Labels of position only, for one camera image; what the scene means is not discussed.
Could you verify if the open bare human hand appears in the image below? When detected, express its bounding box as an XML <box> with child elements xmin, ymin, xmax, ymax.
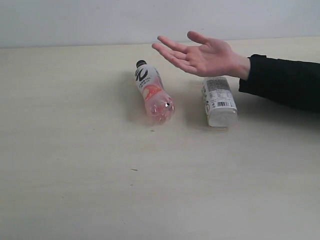
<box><xmin>152</xmin><ymin>31</ymin><xmax>251</xmax><ymax>80</ymax></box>

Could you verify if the white nutrition label bottle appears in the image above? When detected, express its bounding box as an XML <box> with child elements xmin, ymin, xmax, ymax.
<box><xmin>201</xmin><ymin>76</ymin><xmax>238</xmax><ymax>128</ymax></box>

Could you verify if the black sleeved forearm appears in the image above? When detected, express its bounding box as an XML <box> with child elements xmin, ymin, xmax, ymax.
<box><xmin>238</xmin><ymin>54</ymin><xmax>320</xmax><ymax>113</ymax></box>

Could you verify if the pink peach drink bottle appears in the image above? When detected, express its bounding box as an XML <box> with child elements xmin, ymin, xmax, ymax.
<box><xmin>134</xmin><ymin>60</ymin><xmax>175</xmax><ymax>123</ymax></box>

